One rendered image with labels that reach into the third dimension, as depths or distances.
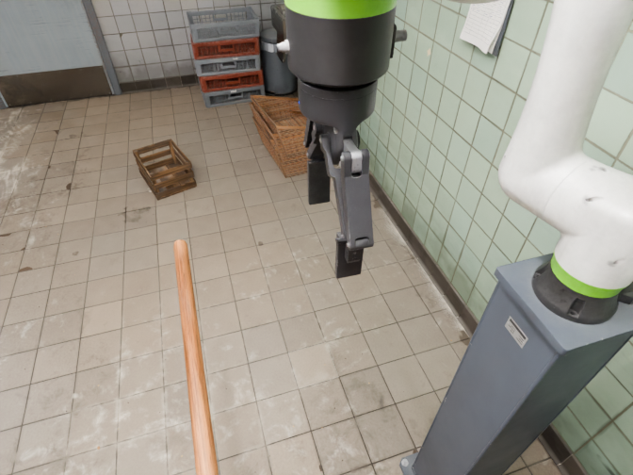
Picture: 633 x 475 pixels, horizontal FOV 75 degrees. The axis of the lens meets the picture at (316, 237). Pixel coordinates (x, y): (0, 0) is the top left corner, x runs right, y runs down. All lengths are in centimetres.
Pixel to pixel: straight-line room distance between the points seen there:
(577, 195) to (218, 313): 190
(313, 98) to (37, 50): 456
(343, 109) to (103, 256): 257
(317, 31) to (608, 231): 57
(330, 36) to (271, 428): 178
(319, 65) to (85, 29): 443
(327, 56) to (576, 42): 44
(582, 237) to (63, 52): 458
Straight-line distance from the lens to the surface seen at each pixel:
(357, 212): 39
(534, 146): 80
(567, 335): 88
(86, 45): 479
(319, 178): 55
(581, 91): 76
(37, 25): 481
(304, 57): 37
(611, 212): 77
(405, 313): 232
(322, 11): 35
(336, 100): 38
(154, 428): 209
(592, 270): 82
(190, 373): 74
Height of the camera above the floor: 183
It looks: 43 degrees down
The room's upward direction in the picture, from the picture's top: straight up
